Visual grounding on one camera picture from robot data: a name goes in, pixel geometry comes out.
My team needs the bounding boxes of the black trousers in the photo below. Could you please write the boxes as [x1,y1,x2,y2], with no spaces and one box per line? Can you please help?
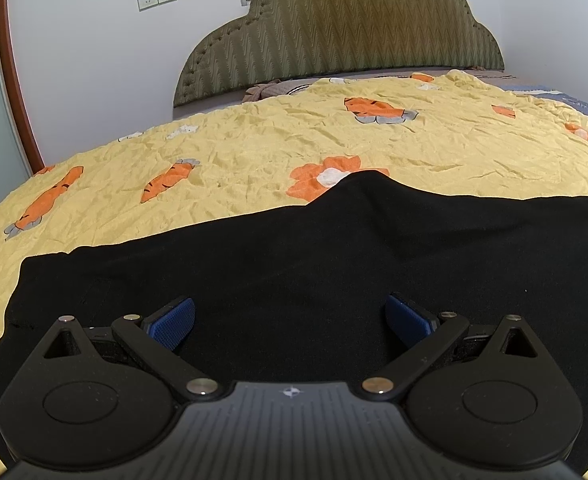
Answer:
[0,171,588,472]

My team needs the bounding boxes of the yellow carrot print bedsheet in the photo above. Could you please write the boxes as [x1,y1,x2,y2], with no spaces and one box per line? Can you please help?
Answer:
[0,69,588,480]

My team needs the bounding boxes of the brown grey pillow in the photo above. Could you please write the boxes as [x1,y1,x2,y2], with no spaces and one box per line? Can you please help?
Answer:
[242,79,315,103]

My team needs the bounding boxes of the olive green padded headboard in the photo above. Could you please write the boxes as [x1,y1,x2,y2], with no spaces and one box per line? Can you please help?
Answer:
[173,0,504,107]

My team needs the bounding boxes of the brown wooden door frame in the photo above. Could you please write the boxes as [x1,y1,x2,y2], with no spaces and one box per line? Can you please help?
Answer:
[0,0,47,175]

